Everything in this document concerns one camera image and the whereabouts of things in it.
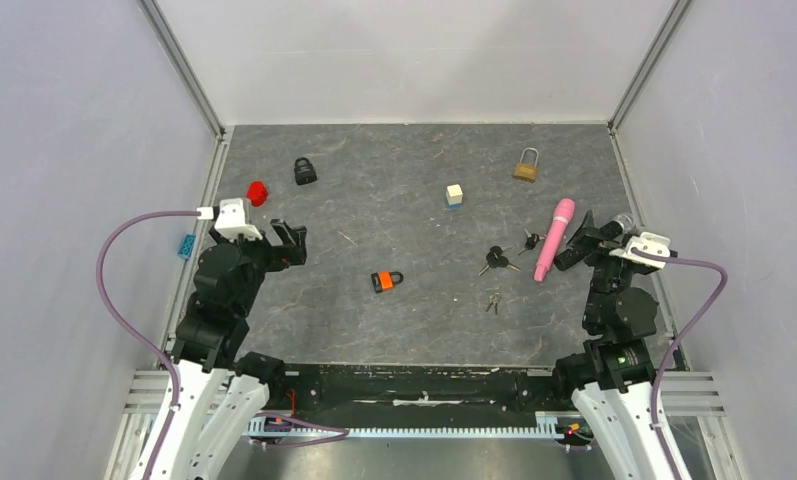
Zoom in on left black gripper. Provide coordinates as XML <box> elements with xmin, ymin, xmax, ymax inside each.
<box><xmin>211</xmin><ymin>216</ymin><xmax>307</xmax><ymax>313</ymax></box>

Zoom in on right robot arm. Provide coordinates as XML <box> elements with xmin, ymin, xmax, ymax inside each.
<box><xmin>551</xmin><ymin>211</ymin><xmax>690</xmax><ymax>479</ymax></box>

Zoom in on pink toy microphone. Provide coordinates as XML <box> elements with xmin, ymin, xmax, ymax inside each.
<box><xmin>533</xmin><ymin>198</ymin><xmax>576</xmax><ymax>283</ymax></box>

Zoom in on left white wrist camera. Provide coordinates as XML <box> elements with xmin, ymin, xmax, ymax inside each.
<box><xmin>196</xmin><ymin>198</ymin><xmax>263</xmax><ymax>243</ymax></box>

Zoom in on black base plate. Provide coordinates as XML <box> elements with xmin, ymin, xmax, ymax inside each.
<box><xmin>265</xmin><ymin>364</ymin><xmax>591</xmax><ymax>430</ymax></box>

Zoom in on black toy microphone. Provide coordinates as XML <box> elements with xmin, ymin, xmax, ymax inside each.
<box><xmin>599</xmin><ymin>213</ymin><xmax>636</xmax><ymax>240</ymax></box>

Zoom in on black key bunch small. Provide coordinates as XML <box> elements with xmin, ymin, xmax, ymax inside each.
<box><xmin>519</xmin><ymin>229</ymin><xmax>546</xmax><ymax>255</ymax></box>

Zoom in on blue lego brick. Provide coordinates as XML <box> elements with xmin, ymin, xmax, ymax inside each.
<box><xmin>177</xmin><ymin>234</ymin><xmax>196</xmax><ymax>260</ymax></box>

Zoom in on black key bunch large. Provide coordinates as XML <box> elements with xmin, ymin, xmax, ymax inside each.
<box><xmin>478</xmin><ymin>245</ymin><xmax>520</xmax><ymax>276</ymax></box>

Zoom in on brass padlock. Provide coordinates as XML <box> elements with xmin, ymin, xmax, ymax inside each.
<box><xmin>512</xmin><ymin>147</ymin><xmax>540</xmax><ymax>183</ymax></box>

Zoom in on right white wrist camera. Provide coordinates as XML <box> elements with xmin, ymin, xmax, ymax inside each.
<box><xmin>609</xmin><ymin>231</ymin><xmax>672</xmax><ymax>270</ymax></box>

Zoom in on white blue cube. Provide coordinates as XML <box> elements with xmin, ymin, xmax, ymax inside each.
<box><xmin>445</xmin><ymin>184</ymin><xmax>464</xmax><ymax>209</ymax></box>

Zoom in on red cylinder block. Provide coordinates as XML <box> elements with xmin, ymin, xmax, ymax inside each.
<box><xmin>246</xmin><ymin>181</ymin><xmax>268</xmax><ymax>208</ymax></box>

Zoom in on small silver keys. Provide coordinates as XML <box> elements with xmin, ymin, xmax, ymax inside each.
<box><xmin>486</xmin><ymin>292</ymin><xmax>502</xmax><ymax>315</ymax></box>

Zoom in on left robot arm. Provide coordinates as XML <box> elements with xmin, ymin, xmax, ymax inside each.
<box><xmin>131</xmin><ymin>219</ymin><xmax>308</xmax><ymax>479</ymax></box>

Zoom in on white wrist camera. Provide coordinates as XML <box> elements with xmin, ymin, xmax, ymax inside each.
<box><xmin>609</xmin><ymin>231</ymin><xmax>672</xmax><ymax>270</ymax></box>
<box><xmin>196</xmin><ymin>198</ymin><xmax>263</xmax><ymax>243</ymax></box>

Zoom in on orange black padlock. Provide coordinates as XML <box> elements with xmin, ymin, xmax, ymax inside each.
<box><xmin>371</xmin><ymin>271</ymin><xmax>404</xmax><ymax>293</ymax></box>

